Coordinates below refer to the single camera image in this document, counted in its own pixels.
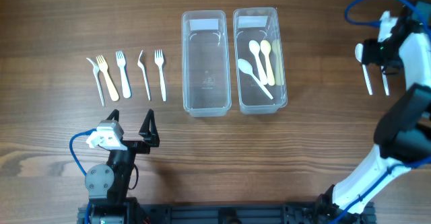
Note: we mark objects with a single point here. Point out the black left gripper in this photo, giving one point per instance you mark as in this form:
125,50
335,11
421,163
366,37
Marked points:
151,136

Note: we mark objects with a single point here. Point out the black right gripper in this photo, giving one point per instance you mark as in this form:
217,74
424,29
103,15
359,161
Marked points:
369,56

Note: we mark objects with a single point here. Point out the white fork sideways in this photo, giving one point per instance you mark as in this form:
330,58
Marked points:
142,67

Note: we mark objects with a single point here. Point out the cream yellow plastic spoon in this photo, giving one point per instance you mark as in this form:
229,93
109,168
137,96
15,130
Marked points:
266,49

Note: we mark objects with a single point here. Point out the white wide-handled plastic spoon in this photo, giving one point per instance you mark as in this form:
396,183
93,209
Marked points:
254,47

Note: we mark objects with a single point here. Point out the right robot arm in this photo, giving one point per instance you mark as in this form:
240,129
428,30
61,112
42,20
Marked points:
401,142

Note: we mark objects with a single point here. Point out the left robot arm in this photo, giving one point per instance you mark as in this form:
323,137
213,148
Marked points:
108,183

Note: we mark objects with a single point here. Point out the clear container left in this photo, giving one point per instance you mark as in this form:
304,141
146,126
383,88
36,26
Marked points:
205,63

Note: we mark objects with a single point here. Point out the clear container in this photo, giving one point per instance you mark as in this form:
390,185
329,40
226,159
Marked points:
259,23
205,63

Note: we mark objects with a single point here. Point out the clear container right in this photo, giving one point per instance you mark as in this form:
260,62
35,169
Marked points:
259,23

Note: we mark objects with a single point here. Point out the white fork far left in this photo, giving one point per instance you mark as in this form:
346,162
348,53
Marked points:
96,72

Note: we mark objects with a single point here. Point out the cream yellow plastic fork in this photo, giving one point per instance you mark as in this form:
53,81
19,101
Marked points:
103,65

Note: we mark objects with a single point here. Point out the white plastic fork rightmost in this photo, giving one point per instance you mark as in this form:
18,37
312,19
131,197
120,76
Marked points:
159,60

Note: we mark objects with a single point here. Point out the white wide-handled plastic fork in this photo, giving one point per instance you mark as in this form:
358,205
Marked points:
121,63

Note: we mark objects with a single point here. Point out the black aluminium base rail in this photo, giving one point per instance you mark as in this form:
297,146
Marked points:
287,213

